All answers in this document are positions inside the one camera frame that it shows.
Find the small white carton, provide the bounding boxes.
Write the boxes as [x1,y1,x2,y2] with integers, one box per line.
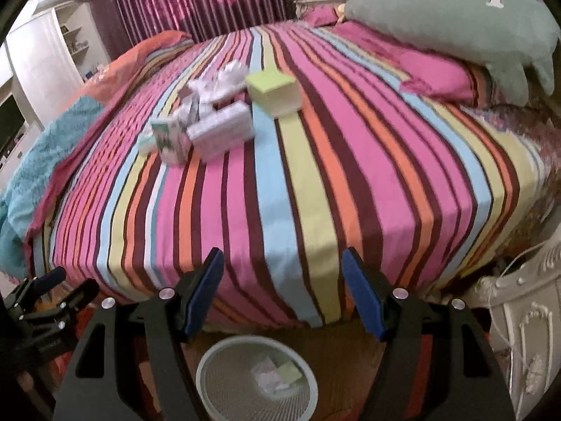
[176,91,202,124]

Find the trash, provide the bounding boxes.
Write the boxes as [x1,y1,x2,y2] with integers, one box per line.
[151,112,192,166]

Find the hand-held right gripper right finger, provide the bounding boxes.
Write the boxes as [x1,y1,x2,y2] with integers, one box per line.
[341,247,515,421]

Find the white ornate nightstand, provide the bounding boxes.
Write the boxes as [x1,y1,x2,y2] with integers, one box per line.
[475,228,561,421]

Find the white pink-print box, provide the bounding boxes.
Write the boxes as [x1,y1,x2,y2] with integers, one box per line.
[187,103,256,161]

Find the white mesh waste basket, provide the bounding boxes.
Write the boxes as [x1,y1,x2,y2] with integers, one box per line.
[196,335,319,421]

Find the white cable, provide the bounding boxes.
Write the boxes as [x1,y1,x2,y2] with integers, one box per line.
[491,243,561,360]

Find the small pink pillow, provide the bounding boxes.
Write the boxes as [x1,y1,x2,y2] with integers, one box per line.
[302,6,343,28]

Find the small pale green box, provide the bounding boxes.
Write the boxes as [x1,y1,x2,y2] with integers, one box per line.
[137,134,158,157]

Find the white paper packet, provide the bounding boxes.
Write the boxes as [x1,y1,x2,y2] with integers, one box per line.
[188,75,220,107]

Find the white wardrobe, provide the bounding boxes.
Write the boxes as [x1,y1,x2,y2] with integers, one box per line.
[5,0,111,129]

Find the green cube box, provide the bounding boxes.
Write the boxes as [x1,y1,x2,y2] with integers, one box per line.
[245,69,303,118]

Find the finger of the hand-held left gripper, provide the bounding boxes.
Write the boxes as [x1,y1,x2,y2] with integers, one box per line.
[9,267,67,312]
[26,278,101,330]

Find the orange pink quilt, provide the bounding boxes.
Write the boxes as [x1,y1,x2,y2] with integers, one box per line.
[26,31,194,246]

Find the white pink wrapper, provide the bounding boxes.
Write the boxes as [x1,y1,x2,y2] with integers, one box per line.
[251,362,291,394]

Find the black television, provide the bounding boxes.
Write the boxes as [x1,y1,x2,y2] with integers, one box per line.
[0,94,27,159]

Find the green plush pillow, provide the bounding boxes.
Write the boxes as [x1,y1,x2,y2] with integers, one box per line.
[344,0,561,107]

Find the teal blanket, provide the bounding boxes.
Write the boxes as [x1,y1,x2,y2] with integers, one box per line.
[0,94,106,279]

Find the white paper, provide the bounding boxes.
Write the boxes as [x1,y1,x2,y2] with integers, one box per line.
[214,59,250,94]

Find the flat green box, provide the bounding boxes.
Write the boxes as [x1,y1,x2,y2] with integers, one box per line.
[276,359,304,383]

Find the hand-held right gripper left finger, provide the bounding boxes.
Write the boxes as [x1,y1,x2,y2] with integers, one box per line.
[53,247,225,421]

